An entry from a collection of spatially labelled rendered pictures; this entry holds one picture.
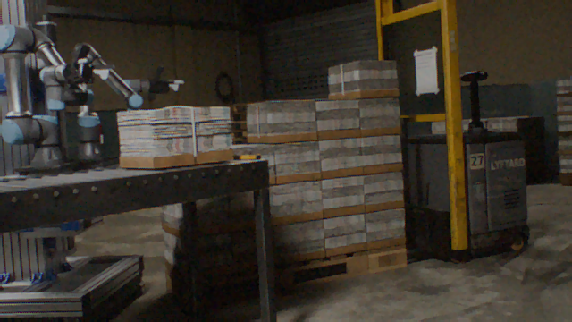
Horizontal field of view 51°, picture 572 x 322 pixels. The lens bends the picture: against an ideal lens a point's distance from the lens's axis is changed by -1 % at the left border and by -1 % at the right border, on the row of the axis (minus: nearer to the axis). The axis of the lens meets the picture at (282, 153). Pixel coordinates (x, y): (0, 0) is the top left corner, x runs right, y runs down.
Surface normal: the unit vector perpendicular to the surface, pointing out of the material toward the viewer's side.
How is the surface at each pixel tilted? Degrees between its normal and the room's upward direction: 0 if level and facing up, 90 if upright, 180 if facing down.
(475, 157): 90
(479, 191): 90
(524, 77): 90
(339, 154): 89
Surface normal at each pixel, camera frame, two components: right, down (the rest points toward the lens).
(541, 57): -0.69, 0.08
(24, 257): -0.10, 0.06
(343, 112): 0.44, 0.02
